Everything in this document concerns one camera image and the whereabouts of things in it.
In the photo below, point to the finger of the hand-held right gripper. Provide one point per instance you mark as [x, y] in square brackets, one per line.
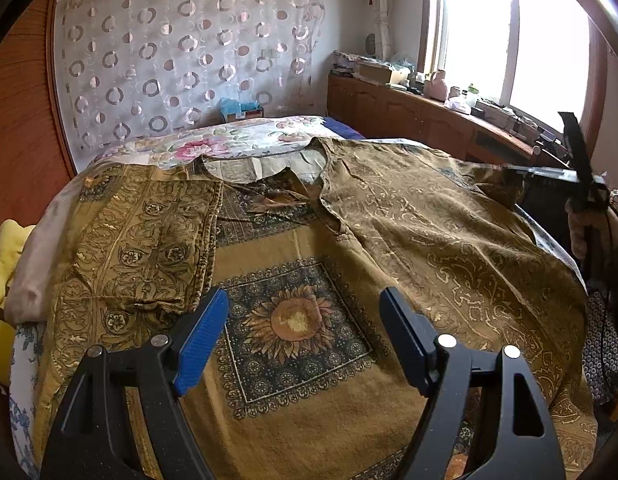
[579, 150]
[559, 175]

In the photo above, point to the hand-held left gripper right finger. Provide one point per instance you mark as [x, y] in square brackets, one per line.
[404, 340]

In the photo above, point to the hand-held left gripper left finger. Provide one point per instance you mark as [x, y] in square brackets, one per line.
[204, 340]

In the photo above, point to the golden patterned shirt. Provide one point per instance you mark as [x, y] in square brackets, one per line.
[299, 410]

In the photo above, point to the person's right hand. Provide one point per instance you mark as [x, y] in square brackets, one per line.
[577, 232]

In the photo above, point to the grey box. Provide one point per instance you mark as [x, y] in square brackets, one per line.
[494, 112]

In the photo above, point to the navy dotted clothing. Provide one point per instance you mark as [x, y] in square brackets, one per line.
[601, 345]

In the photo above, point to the green capped bottle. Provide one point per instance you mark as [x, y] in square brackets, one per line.
[471, 94]

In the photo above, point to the white plastic bag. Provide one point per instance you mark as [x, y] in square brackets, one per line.
[458, 105]

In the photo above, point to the window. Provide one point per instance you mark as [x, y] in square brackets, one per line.
[489, 30]

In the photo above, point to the pink jug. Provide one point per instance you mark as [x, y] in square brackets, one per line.
[437, 86]

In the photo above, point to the wooden cabinet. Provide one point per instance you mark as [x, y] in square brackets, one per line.
[404, 117]

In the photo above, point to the pale pink pillow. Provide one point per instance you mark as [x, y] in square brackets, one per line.
[34, 270]

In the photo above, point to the bed with floral sheets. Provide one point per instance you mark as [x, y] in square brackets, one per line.
[24, 400]

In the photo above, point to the pink floral blanket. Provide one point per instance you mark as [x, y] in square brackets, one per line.
[229, 142]

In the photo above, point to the cardboard box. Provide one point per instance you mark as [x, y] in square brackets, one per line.
[376, 72]

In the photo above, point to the navy blanket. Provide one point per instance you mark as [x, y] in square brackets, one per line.
[344, 129]

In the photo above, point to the blue box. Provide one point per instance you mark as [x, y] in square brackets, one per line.
[241, 108]

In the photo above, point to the pile of papers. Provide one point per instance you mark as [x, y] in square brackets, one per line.
[346, 61]

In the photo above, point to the lace window curtain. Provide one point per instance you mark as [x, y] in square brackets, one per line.
[381, 5]

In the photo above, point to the wooden wardrobe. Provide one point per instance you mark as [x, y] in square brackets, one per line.
[24, 125]

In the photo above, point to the white circle pattern curtain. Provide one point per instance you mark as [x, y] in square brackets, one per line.
[189, 50]

